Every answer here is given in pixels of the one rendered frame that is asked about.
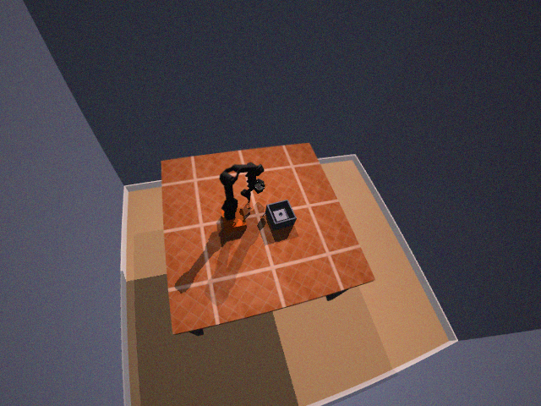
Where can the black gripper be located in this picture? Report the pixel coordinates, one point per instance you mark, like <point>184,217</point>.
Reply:
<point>246,193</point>

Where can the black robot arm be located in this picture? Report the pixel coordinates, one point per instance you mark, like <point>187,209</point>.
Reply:
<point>230,205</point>

